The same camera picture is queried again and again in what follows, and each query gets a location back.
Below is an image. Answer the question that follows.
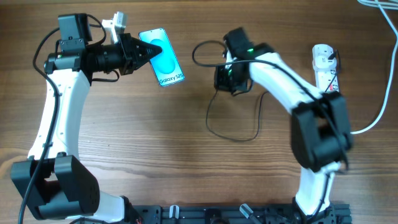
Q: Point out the white power strip cable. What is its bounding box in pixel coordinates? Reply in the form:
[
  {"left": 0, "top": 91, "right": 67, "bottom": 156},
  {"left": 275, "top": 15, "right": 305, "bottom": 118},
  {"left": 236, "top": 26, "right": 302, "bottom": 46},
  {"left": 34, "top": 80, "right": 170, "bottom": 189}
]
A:
[{"left": 350, "top": 0, "right": 398, "bottom": 135}]

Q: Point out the white cable bundle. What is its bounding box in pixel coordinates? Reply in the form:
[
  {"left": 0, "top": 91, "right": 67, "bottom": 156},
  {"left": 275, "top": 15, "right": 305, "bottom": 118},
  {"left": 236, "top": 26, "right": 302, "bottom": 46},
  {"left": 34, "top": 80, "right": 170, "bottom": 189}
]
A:
[{"left": 356, "top": 0, "right": 398, "bottom": 11}]

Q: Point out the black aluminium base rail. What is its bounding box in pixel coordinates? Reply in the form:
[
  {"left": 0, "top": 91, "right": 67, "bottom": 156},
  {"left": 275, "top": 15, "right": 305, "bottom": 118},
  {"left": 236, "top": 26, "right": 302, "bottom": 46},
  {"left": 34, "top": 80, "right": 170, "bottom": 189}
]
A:
[{"left": 124, "top": 203, "right": 353, "bottom": 224}]

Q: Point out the turquoise screen smartphone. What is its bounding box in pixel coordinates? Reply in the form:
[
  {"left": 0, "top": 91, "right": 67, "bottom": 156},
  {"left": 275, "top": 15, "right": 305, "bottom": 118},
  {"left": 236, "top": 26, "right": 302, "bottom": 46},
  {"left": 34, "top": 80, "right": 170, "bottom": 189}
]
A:
[{"left": 139, "top": 28, "right": 185, "bottom": 87}]

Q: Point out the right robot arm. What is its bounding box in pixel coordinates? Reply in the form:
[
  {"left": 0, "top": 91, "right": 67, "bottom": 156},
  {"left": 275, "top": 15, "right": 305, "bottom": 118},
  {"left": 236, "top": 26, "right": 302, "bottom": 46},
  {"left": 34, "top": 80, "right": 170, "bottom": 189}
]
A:
[{"left": 214, "top": 27, "right": 353, "bottom": 223}]

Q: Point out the white usb charger plug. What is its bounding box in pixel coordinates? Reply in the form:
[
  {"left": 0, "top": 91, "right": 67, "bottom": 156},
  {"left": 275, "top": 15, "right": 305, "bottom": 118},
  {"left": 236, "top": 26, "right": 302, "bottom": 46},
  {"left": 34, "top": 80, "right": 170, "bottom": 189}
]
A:
[{"left": 313, "top": 55, "right": 337, "bottom": 72}]

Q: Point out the white power strip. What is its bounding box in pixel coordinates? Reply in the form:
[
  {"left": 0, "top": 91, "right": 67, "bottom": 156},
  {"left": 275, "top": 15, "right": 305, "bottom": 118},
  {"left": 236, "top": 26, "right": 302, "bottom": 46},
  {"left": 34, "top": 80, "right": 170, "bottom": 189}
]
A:
[{"left": 312, "top": 44, "right": 341, "bottom": 93}]

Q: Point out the black usb charging cable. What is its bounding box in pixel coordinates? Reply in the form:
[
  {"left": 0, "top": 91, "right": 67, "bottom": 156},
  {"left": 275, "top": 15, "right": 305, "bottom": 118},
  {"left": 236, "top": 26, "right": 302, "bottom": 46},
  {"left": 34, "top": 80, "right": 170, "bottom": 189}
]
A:
[{"left": 205, "top": 49, "right": 340, "bottom": 143}]

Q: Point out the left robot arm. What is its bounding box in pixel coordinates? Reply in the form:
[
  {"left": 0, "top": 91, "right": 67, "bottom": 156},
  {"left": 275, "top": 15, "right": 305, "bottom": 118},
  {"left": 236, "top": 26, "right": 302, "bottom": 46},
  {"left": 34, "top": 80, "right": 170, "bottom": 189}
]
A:
[{"left": 11, "top": 12, "right": 162, "bottom": 223}]

